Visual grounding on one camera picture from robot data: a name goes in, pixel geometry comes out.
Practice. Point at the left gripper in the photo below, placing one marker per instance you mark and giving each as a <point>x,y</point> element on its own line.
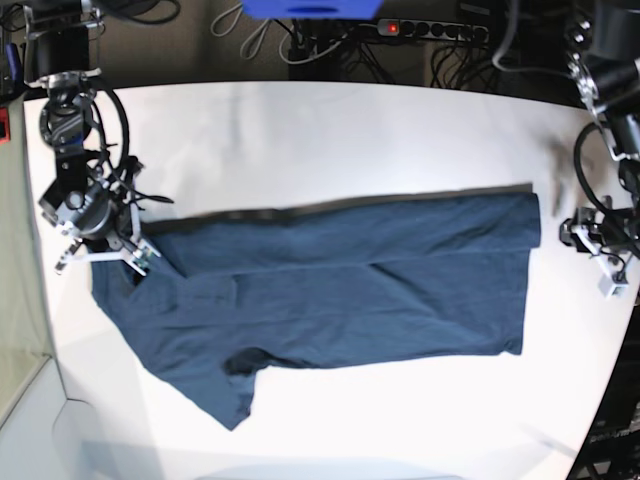
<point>607,242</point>

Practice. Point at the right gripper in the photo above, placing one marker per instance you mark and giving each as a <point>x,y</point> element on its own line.
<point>103,231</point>

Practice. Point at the dark blue t-shirt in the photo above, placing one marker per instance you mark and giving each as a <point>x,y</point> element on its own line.
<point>358,285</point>

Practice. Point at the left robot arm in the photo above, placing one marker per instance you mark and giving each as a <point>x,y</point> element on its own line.
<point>603,62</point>

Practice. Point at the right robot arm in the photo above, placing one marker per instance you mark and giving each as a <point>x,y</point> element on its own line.
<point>83,120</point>

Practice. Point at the red clamp at table edge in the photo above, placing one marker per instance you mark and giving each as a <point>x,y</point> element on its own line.
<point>5,133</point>

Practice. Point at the blue object at left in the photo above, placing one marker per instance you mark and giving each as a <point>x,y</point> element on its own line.
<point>14,63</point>

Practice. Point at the blue box at top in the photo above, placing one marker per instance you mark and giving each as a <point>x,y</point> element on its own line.
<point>311,9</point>

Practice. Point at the black power strip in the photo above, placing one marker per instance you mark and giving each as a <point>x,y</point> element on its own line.
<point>433,30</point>

